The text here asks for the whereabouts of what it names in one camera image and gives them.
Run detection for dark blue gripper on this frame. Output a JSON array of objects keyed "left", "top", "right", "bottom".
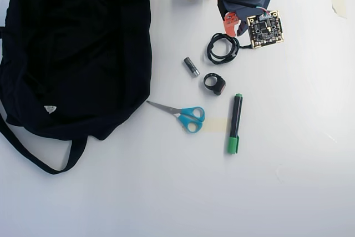
[{"left": 217, "top": 0, "right": 274, "bottom": 37}]

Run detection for black braided USB cable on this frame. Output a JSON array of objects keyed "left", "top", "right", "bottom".
[{"left": 205, "top": 32, "right": 253, "bottom": 65}]

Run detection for black fabric bag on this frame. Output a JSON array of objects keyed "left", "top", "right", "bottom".
[{"left": 0, "top": 0, "right": 153, "bottom": 175}]

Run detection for black AA battery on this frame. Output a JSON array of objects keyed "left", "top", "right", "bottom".
[{"left": 182, "top": 57, "right": 201, "bottom": 77}]

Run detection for black marker green cap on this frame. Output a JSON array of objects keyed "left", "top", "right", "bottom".
[{"left": 227, "top": 93, "right": 244, "bottom": 155}]

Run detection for camera circuit board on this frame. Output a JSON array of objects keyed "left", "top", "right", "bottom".
[{"left": 246, "top": 9, "right": 285, "bottom": 50}]

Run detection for black ring strap device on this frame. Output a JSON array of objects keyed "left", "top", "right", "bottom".
[{"left": 203, "top": 72, "right": 226, "bottom": 96}]

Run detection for blue handled scissors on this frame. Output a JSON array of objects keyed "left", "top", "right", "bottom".
[{"left": 146, "top": 100, "right": 206, "bottom": 134}]

